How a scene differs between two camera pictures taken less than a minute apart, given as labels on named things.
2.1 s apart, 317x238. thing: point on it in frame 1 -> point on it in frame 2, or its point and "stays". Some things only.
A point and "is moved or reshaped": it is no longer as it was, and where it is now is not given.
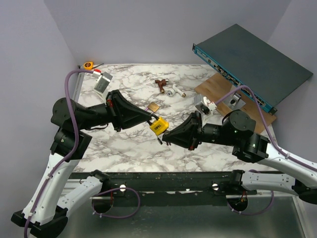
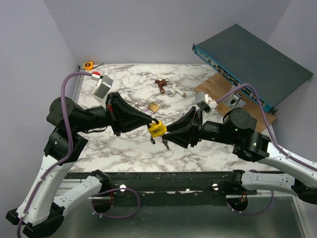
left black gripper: (123, 112) stays
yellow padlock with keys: (158, 126) is moved or reshaped
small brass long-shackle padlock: (153, 107) stays
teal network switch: (251, 61) stays
